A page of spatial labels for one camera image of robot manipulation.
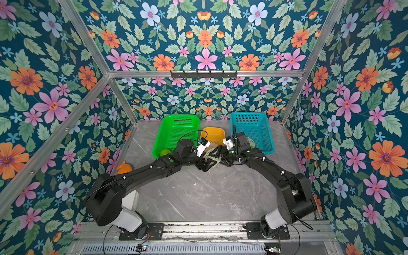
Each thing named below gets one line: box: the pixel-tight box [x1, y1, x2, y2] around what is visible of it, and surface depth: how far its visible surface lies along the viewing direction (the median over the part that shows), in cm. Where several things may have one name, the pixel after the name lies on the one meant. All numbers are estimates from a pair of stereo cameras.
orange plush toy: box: [114, 160, 133, 176], surface depth 95 cm
